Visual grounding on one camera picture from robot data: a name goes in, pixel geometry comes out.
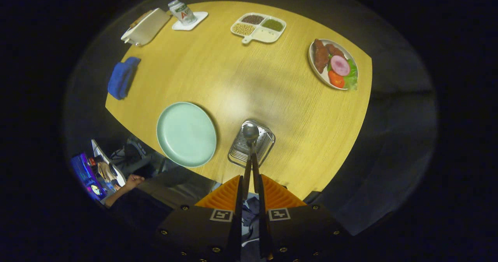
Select metal wire basket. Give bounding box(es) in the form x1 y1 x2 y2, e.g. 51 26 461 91
228 119 276 169

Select pile of yellow soybeans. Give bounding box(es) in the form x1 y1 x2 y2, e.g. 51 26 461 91
233 23 256 36

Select blue folded towel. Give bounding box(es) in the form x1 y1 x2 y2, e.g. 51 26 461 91
107 56 141 100

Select pile of green beans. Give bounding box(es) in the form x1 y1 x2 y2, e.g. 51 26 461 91
261 18 284 32

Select pale green round plate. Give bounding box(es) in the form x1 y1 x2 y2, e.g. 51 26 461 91
156 102 217 168

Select metal spoon with wooden handle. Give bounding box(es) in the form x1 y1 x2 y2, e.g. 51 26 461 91
242 123 260 201

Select clear bottle with label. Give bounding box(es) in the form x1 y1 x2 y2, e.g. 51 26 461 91
168 0 197 25

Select brown toast slice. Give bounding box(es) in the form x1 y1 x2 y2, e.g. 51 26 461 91
130 12 150 28

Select glowing computer monitor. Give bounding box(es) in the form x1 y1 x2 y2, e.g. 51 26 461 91
70 153 106 201

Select green lettuce leaf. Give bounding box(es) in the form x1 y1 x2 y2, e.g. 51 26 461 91
344 59 359 91

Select red tomato slice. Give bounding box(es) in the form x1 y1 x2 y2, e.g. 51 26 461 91
328 70 345 89

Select pink ham slice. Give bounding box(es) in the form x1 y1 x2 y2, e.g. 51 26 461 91
330 55 351 76

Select cream white toaster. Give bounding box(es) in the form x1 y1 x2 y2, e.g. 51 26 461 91
121 8 172 46

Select white oval food plate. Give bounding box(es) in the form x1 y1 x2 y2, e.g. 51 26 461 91
308 39 359 91

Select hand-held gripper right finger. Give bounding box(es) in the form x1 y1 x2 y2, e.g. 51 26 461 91
255 174 351 262

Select white square coaster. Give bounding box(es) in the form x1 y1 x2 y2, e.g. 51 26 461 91
172 11 209 31

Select brown meat piece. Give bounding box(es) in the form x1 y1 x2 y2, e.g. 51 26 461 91
314 39 330 74
326 43 345 58

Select white side desk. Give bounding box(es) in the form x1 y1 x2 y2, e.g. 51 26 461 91
91 139 127 187

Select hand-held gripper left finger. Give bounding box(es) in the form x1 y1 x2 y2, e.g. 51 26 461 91
156 174 244 262

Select white divided dish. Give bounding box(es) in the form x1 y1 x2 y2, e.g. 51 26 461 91
230 12 287 44

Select black backdrop cloth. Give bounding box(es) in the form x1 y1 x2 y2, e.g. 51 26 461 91
307 5 438 235

